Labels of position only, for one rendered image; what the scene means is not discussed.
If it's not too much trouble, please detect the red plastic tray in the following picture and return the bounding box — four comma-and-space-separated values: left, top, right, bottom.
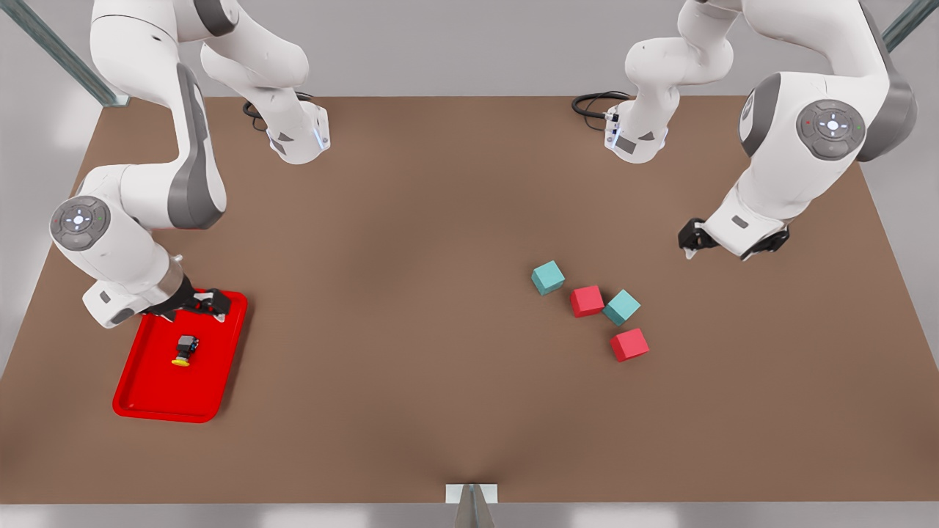
112, 289, 249, 425

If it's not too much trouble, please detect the silver frame post with foot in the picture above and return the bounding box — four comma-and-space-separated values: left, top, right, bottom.
445, 483, 499, 528

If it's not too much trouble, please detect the black cable loop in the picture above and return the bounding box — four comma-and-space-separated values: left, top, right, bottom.
571, 90, 634, 133
242, 91, 317, 133

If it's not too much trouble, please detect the teal cube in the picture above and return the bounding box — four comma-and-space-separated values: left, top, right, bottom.
602, 288, 642, 327
530, 260, 567, 297

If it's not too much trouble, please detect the red cube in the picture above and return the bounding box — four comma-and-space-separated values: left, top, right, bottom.
569, 285, 606, 319
609, 327, 651, 363

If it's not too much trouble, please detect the small grey toy yellow base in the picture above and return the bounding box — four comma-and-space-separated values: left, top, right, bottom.
171, 334, 201, 368

